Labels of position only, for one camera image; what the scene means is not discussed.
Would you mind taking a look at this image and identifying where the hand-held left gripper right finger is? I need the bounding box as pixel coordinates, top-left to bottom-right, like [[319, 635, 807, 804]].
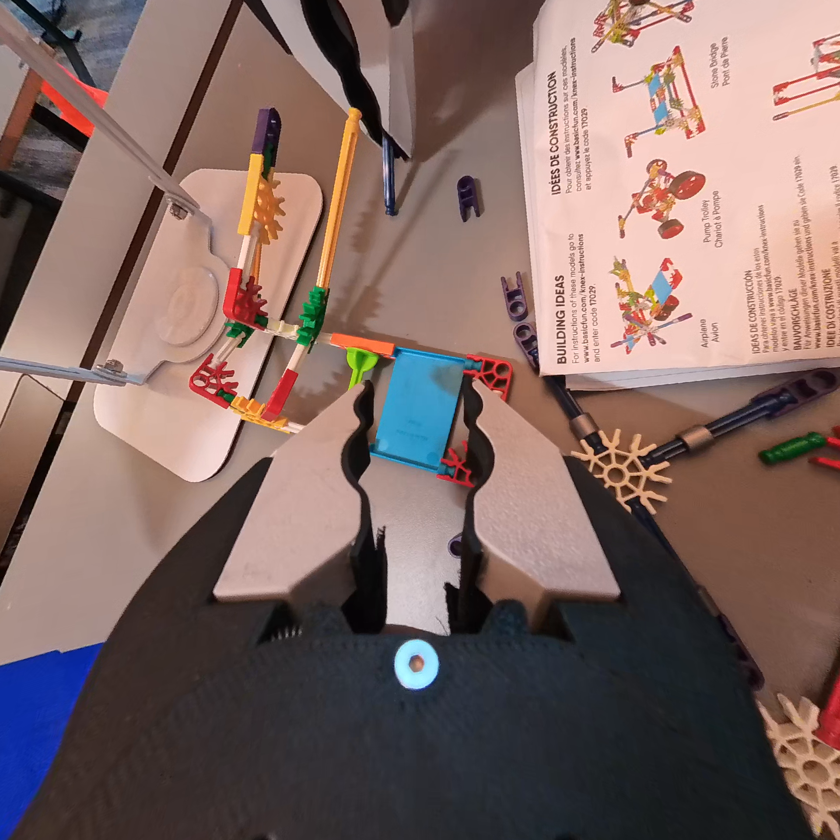
[[445, 379, 623, 635]]

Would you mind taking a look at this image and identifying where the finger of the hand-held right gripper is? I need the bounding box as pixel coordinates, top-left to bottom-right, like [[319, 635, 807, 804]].
[[340, 0, 417, 160], [261, 0, 385, 142]]

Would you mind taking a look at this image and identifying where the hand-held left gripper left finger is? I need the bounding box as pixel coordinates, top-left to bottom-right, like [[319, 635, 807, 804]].
[[212, 381, 389, 635]]

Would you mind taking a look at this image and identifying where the colourful construction toy model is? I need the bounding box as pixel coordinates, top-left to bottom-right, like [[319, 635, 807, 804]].
[[189, 107, 514, 488]]

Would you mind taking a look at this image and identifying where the white book stand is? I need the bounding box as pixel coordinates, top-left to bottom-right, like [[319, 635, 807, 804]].
[[0, 3, 327, 484]]

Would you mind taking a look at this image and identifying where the blue rod cross assembly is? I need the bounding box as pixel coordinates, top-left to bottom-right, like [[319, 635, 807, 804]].
[[514, 320, 840, 690]]

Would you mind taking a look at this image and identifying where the orange plastic object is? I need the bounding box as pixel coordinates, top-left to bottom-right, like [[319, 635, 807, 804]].
[[39, 62, 109, 139]]

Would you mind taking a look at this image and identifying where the green short toy rod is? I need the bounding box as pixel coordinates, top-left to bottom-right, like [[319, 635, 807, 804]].
[[759, 432, 826, 466]]

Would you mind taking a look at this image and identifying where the blue plastic box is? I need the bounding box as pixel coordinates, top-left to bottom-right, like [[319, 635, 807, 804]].
[[0, 643, 106, 840]]

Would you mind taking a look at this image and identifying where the illustrated toy leaflet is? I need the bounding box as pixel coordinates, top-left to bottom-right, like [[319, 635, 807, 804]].
[[532, 0, 840, 378]]

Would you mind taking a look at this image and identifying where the cream snowflake toy connector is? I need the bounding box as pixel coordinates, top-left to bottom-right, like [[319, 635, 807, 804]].
[[758, 694, 840, 837]]

